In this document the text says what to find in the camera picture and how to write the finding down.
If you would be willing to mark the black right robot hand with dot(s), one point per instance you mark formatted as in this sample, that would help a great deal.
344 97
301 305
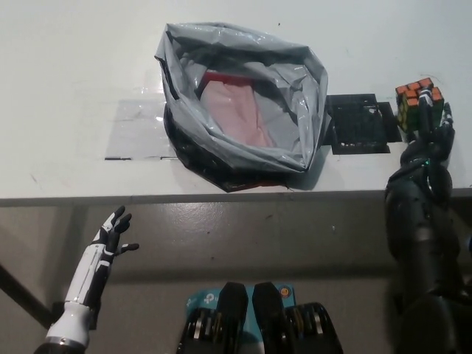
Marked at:
431 151

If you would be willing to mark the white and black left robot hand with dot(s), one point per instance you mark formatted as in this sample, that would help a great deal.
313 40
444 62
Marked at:
88 276

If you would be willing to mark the rubik's cube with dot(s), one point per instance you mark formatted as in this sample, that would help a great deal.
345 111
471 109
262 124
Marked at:
405 107

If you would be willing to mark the grey plastic bag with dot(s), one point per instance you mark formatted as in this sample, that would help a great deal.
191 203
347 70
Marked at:
236 155

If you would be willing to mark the red item in bag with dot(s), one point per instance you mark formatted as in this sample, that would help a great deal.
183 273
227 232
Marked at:
217 77

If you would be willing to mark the black diagonal table brace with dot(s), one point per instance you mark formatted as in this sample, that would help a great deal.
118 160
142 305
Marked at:
26 295

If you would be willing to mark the clear tape patch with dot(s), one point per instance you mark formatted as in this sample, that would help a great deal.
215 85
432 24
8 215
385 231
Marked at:
136 129

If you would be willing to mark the pink cloth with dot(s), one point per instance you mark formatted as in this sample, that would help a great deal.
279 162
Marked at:
232 110

